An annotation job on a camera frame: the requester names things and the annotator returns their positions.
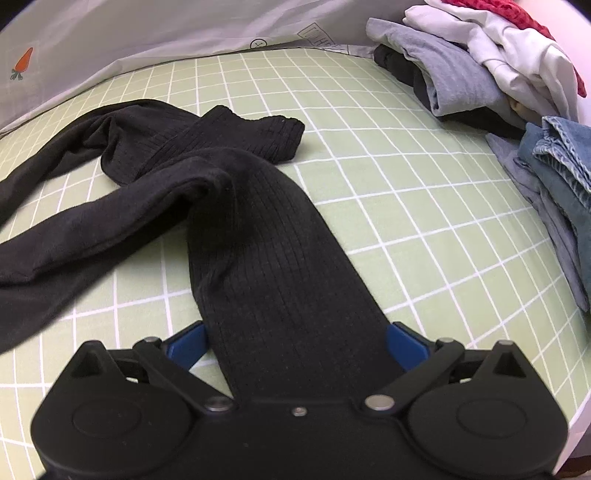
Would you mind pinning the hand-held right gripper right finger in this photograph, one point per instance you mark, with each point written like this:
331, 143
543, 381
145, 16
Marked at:
405, 347

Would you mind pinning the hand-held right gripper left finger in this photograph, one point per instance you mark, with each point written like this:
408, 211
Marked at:
190, 347

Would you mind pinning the black ribbed garment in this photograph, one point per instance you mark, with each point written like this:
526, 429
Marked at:
277, 254

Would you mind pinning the grey-blue garment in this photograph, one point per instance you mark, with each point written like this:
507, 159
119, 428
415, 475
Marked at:
554, 221

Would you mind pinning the grey folded garment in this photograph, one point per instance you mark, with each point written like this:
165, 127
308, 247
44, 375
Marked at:
452, 78

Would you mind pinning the dark folded garment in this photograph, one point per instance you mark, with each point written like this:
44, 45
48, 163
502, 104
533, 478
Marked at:
399, 64

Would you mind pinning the white garment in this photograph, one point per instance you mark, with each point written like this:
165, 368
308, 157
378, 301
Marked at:
512, 50

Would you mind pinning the grey carrot print sheet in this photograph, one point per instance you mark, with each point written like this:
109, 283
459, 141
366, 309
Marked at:
138, 27

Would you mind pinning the red knit garment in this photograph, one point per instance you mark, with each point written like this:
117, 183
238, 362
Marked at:
503, 11

